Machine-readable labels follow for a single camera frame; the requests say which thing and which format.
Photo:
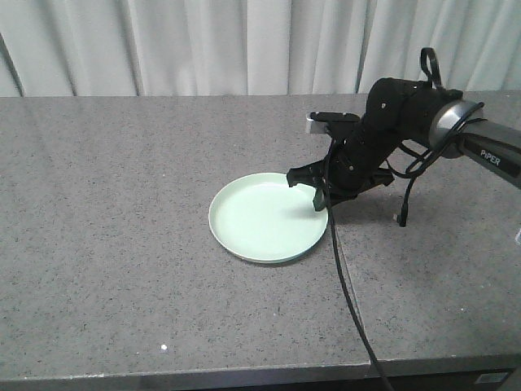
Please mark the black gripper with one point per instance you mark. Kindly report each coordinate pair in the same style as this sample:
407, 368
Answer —
354, 165

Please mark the light green round plate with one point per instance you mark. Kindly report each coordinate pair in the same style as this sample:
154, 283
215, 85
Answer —
260, 218

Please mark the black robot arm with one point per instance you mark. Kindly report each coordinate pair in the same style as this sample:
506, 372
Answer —
398, 110

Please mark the white pleated curtain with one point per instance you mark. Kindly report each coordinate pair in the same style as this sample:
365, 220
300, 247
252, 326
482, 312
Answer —
163, 48

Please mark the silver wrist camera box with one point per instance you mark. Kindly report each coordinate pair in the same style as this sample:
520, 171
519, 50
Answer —
320, 122

